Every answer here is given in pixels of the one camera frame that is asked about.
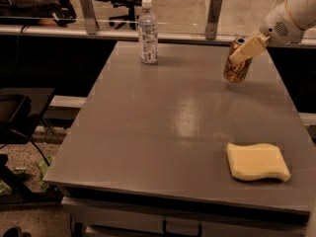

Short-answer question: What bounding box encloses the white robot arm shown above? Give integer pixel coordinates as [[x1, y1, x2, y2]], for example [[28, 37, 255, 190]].
[[228, 0, 316, 64]]

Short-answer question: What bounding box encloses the right metal railing post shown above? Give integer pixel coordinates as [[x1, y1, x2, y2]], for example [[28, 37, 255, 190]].
[[205, 0, 223, 40]]

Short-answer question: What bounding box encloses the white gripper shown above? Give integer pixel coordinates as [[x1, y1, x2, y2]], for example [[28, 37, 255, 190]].
[[229, 2, 304, 64]]

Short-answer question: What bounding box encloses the yellow sponge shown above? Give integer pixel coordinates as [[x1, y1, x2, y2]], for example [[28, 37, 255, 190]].
[[226, 143, 291, 182]]

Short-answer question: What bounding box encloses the left metal railing post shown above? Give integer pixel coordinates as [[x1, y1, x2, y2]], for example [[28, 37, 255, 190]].
[[79, 0, 99, 35]]

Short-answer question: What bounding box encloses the clear plastic water bottle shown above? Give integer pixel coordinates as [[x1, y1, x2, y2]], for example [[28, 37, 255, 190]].
[[138, 0, 158, 64]]

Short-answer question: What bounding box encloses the metal railing post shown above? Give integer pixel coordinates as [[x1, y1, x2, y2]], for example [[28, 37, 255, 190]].
[[79, 0, 99, 35], [205, 0, 223, 40]]

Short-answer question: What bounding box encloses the black drawer handle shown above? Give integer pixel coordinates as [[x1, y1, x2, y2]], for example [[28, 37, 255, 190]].
[[162, 220, 202, 237]]

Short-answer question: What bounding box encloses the black cable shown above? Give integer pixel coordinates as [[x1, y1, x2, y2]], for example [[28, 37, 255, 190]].
[[9, 127, 51, 168]]

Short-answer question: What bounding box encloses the green crumpled wrapper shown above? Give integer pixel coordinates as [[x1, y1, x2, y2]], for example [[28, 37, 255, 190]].
[[36, 156, 53, 192]]

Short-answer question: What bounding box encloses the orange soda can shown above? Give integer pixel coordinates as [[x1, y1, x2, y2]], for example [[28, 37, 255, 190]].
[[223, 36, 252, 83]]

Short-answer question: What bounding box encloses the white drawer cabinet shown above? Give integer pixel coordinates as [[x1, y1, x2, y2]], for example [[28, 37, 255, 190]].
[[62, 197, 306, 237]]

